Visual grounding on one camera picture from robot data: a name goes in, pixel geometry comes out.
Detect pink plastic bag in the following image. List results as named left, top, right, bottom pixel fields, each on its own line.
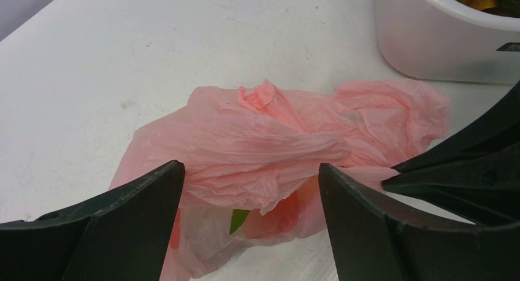
left=110, top=79, right=450, bottom=280

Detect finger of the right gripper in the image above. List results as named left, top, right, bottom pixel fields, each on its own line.
left=393, top=83, right=519, bottom=173
left=382, top=143, right=519, bottom=226

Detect fake fruit with green leaf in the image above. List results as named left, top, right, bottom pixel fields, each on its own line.
left=229, top=192, right=299, bottom=239

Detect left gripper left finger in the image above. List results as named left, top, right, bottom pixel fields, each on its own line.
left=1, top=161, right=185, bottom=280

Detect white plastic basket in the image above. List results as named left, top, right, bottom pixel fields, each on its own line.
left=375, top=0, right=519, bottom=83

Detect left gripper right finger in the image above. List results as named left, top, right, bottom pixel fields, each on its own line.
left=318, top=163, right=519, bottom=280

